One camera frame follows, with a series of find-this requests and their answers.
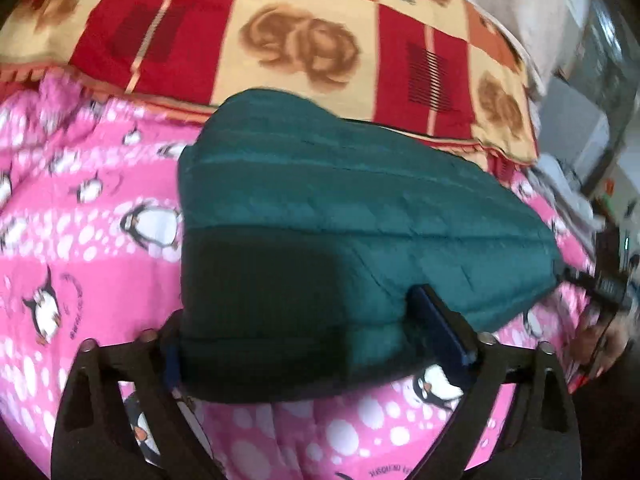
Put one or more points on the green quilted jacket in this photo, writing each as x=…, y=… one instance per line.
x=325, y=210

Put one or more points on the grey refrigerator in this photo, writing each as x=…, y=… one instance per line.
x=575, y=122

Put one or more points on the person's right hand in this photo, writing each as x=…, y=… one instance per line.
x=600, y=345

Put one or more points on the red and yellow checked blanket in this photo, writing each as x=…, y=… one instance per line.
x=300, y=25

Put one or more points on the pink penguin print blanket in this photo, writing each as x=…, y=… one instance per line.
x=100, y=240

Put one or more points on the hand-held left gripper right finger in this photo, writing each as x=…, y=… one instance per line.
x=445, y=332

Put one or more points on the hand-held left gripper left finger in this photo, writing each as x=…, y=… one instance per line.
x=167, y=367

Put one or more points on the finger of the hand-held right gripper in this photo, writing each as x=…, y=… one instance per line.
x=580, y=278

